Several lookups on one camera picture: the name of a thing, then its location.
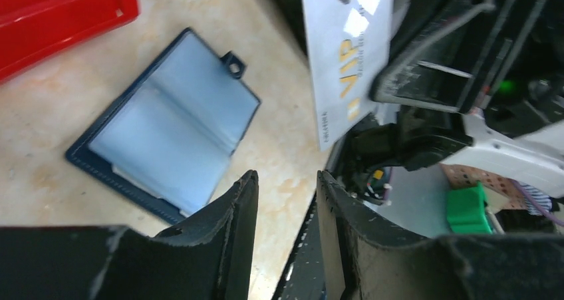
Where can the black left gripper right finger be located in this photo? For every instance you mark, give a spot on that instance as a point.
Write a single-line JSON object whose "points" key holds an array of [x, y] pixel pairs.
{"points": [[366, 256]]}

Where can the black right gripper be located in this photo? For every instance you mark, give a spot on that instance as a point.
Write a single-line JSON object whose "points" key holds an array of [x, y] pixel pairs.
{"points": [[448, 57]]}

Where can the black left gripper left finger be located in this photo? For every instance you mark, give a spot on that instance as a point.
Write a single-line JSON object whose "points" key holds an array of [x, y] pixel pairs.
{"points": [[206, 256]]}

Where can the white VIP card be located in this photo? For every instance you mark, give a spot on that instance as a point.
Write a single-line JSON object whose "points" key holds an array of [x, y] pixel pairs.
{"points": [[348, 44]]}

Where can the navy blue card holder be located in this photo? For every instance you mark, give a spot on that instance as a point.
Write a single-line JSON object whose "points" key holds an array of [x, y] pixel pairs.
{"points": [[167, 140]]}

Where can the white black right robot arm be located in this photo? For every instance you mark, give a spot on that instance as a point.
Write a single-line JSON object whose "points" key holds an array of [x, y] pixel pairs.
{"points": [[535, 158]]}

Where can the green bin under table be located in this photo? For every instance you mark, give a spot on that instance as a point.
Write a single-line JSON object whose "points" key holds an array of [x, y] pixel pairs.
{"points": [[466, 210]]}

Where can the pink perforated basket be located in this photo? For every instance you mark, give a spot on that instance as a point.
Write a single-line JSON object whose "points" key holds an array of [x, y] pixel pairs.
{"points": [[504, 195]]}

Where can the red plastic bin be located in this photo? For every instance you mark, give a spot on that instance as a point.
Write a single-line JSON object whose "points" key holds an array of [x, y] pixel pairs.
{"points": [[33, 30]]}

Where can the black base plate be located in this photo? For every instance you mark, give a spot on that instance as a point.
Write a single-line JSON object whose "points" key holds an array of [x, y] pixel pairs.
{"points": [[303, 274]]}

